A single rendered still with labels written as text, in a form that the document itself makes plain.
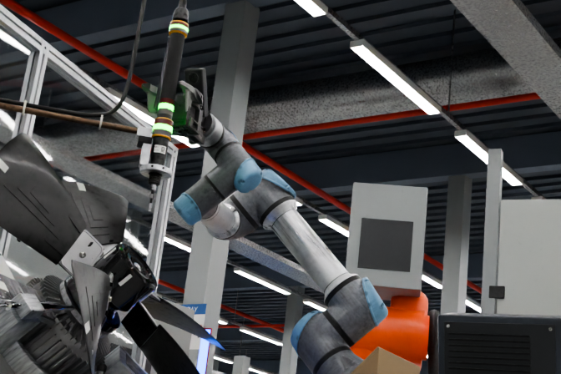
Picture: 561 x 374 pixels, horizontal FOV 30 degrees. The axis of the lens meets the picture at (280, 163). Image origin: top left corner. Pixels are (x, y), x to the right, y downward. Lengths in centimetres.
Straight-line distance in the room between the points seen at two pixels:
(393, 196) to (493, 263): 238
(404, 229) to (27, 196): 426
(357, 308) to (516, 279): 123
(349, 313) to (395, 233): 342
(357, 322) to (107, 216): 75
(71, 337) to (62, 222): 22
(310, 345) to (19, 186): 99
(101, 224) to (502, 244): 195
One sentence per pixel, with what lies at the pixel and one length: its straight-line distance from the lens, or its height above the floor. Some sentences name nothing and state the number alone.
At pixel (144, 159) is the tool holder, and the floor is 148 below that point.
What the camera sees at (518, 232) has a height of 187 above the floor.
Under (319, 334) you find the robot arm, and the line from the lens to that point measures 271.
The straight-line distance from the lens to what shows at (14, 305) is 186.
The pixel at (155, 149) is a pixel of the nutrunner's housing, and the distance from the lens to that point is 230.
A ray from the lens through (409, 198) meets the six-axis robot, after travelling 618.
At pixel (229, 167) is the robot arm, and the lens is 249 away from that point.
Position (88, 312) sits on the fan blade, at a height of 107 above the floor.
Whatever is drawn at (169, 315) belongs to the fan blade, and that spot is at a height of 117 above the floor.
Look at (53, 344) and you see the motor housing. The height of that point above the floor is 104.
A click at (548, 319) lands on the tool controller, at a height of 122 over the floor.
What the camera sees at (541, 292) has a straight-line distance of 382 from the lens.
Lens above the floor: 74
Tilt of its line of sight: 20 degrees up
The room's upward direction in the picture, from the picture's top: 7 degrees clockwise
